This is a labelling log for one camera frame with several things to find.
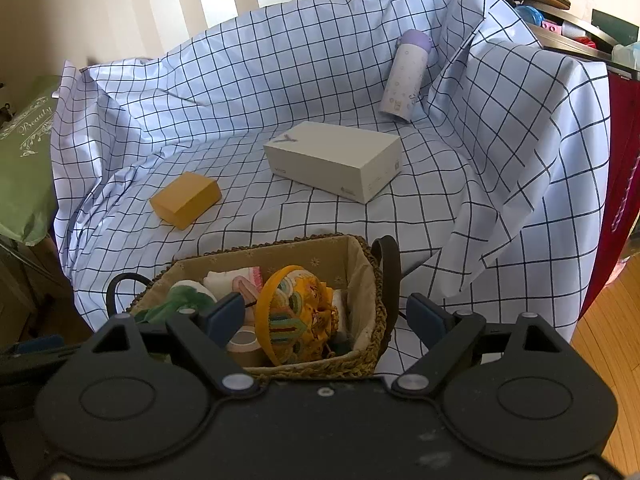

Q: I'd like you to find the beige tape roll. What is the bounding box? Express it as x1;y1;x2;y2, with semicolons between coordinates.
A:
226;326;267;368

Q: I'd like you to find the green cloth bundle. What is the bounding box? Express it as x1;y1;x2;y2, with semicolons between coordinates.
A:
134;280;217;324

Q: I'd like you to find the orange patterned headband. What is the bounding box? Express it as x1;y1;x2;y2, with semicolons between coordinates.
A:
255;266;308;366

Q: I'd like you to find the white pink towel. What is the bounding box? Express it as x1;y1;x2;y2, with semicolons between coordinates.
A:
203;266;262;304

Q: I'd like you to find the orange drawstring pouch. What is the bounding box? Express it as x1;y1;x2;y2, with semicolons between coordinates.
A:
280;268;340;366

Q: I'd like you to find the woven lined basket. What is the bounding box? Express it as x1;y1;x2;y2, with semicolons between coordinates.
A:
106;234;401;378

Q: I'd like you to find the yellow cardboard box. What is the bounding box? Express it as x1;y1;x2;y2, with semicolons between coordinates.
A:
150;172;221;230

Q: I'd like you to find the long white box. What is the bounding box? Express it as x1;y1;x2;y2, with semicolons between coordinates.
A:
264;122;402;204

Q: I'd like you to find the blue checkered sheet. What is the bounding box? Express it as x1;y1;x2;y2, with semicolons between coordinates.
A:
49;0;614;376

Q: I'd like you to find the white purple water bottle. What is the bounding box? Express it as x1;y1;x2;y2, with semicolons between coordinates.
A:
378;29;433;122

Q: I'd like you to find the cluttered side shelf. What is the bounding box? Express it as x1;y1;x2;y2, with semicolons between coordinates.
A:
506;0;639;79

